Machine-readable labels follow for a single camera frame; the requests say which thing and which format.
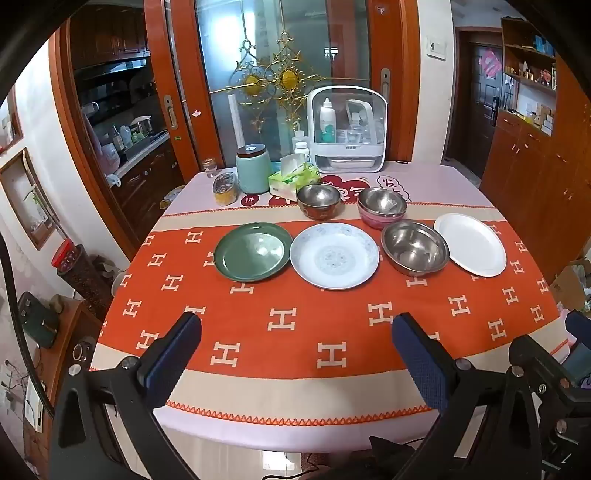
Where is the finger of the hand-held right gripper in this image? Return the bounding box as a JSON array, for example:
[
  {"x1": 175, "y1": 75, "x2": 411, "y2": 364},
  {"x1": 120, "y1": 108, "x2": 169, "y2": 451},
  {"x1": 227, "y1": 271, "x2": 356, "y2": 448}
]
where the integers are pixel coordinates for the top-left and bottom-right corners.
[
  {"x1": 564, "y1": 310, "x2": 591, "y2": 350},
  {"x1": 509, "y1": 335, "x2": 583, "y2": 403}
]

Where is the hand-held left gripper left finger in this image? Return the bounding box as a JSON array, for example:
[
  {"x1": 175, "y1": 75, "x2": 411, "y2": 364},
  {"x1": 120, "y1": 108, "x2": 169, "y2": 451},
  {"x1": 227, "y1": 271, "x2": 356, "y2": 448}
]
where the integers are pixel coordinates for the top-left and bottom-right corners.
[{"x1": 48, "y1": 313, "x2": 203, "y2": 480}]

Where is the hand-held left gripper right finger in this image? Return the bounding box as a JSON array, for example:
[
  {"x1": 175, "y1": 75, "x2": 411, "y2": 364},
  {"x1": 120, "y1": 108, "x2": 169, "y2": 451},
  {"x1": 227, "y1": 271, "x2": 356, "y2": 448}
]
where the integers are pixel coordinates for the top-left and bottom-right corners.
[{"x1": 392, "y1": 313, "x2": 544, "y2": 480}]

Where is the large steel bowl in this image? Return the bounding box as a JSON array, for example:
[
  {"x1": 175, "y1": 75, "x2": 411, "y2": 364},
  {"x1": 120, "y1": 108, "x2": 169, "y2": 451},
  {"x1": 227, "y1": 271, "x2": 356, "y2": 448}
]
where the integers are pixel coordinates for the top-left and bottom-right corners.
[{"x1": 381, "y1": 222, "x2": 450, "y2": 278}]

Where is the green plate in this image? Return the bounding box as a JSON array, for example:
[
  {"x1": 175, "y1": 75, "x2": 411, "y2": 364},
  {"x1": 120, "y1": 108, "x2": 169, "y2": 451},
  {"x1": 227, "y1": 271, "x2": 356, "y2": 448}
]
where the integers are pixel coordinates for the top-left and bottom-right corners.
[{"x1": 213, "y1": 222, "x2": 293, "y2": 282}]

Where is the plain white plate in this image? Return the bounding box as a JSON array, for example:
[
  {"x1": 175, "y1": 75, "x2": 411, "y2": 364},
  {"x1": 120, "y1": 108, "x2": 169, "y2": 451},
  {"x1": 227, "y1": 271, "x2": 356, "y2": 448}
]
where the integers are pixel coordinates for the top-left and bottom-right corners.
[{"x1": 433, "y1": 212, "x2": 508, "y2": 278}]

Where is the white floral plate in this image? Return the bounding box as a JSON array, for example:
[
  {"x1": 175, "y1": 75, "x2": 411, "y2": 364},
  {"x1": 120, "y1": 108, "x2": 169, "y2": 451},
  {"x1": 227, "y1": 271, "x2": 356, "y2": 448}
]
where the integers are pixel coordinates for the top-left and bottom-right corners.
[{"x1": 290, "y1": 222, "x2": 380, "y2": 291}]

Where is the pink steel bowl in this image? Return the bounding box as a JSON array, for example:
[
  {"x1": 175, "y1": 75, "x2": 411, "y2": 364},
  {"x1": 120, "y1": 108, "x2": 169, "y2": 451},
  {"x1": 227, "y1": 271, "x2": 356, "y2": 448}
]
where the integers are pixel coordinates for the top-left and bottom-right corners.
[{"x1": 357, "y1": 187, "x2": 408, "y2": 230}]

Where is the brown steel bowl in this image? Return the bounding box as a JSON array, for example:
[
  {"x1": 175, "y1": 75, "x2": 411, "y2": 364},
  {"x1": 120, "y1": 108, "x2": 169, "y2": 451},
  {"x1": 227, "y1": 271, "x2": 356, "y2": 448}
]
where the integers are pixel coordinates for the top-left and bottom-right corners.
[{"x1": 296, "y1": 183, "x2": 341, "y2": 220}]

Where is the cardboard box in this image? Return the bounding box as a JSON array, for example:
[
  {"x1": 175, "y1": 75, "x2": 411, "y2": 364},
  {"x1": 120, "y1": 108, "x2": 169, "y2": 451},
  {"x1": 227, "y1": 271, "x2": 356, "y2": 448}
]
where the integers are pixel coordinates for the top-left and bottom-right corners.
[{"x1": 549, "y1": 258, "x2": 591, "y2": 315}]

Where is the wooden side table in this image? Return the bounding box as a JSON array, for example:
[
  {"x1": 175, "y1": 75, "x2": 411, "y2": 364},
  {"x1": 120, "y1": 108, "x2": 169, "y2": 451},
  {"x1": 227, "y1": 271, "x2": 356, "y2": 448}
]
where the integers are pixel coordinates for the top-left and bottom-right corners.
[{"x1": 22, "y1": 295, "x2": 103, "y2": 437}]

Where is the orange patterned tablecloth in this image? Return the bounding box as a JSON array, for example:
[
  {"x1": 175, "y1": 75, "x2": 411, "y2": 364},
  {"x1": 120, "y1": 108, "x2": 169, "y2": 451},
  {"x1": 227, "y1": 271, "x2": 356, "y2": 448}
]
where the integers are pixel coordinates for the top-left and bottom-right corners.
[{"x1": 89, "y1": 203, "x2": 574, "y2": 424}]

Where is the dark green bag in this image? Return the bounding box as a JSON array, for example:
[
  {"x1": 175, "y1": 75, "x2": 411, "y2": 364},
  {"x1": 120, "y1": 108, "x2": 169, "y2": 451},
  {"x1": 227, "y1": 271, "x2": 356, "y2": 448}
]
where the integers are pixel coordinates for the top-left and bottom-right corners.
[{"x1": 17, "y1": 292, "x2": 61, "y2": 348}]

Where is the red-lidded jar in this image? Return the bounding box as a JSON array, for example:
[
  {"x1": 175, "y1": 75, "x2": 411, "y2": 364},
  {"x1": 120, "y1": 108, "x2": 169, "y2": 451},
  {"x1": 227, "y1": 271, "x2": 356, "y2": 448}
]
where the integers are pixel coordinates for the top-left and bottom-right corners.
[{"x1": 52, "y1": 239, "x2": 77, "y2": 274}]

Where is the pink printed table cover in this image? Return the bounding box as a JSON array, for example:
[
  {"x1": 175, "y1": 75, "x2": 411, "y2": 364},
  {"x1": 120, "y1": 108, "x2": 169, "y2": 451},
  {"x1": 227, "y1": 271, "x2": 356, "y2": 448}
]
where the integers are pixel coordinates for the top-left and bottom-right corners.
[{"x1": 88, "y1": 164, "x2": 575, "y2": 453}]

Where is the glass jar with yellow contents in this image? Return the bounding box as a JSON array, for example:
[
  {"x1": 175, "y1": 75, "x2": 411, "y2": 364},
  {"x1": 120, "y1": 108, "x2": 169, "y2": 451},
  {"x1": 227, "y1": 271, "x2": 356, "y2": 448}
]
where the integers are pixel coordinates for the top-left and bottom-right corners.
[{"x1": 212, "y1": 172, "x2": 238, "y2": 204}]

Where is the wooden cabinet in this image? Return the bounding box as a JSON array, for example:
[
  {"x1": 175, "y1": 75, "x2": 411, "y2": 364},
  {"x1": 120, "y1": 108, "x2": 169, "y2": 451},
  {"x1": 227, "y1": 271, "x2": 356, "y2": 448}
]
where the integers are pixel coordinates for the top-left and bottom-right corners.
[{"x1": 480, "y1": 17, "x2": 591, "y2": 261}]

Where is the teal canister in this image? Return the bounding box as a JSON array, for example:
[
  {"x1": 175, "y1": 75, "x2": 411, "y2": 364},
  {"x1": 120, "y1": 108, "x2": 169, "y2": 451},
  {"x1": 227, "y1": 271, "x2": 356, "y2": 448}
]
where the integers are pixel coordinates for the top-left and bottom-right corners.
[{"x1": 235, "y1": 144, "x2": 272, "y2": 195}]

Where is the kitchen counter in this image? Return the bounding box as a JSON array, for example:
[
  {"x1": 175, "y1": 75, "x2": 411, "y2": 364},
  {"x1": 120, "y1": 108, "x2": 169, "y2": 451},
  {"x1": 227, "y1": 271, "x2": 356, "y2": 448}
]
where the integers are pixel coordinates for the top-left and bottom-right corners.
[{"x1": 110, "y1": 131, "x2": 172, "y2": 182}]

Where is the green tissue box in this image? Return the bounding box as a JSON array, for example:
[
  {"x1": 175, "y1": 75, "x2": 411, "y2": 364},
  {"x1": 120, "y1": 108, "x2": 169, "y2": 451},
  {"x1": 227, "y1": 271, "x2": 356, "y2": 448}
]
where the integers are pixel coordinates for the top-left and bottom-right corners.
[{"x1": 268, "y1": 154, "x2": 321, "y2": 201}]

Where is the white storage box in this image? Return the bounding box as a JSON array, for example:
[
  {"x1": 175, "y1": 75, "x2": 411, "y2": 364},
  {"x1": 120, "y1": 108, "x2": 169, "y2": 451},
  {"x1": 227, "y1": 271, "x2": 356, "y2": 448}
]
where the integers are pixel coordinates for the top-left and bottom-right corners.
[{"x1": 307, "y1": 86, "x2": 387, "y2": 172}]

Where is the dark entrance door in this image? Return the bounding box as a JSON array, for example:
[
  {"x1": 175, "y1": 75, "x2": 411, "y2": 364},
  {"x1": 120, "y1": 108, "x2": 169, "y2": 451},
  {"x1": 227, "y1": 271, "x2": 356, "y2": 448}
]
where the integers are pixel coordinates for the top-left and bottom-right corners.
[{"x1": 445, "y1": 27, "x2": 504, "y2": 163}]

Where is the glass sliding door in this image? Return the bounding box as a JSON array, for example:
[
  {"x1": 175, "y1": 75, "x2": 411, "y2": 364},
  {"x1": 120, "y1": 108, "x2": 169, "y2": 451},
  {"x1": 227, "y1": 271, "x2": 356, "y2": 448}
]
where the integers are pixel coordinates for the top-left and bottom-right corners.
[{"x1": 143, "y1": 0, "x2": 420, "y2": 169}]

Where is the black cable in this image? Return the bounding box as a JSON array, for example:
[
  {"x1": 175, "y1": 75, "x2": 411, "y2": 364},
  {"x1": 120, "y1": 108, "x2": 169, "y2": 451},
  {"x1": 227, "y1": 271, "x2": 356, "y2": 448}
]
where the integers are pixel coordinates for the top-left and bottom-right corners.
[{"x1": 0, "y1": 235, "x2": 55, "y2": 418}]

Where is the wooden picture frame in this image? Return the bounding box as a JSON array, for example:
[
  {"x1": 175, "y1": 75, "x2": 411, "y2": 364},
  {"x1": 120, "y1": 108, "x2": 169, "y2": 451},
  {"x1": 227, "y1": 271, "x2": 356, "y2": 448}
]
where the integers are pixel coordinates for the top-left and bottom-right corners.
[{"x1": 0, "y1": 148, "x2": 59, "y2": 251}]

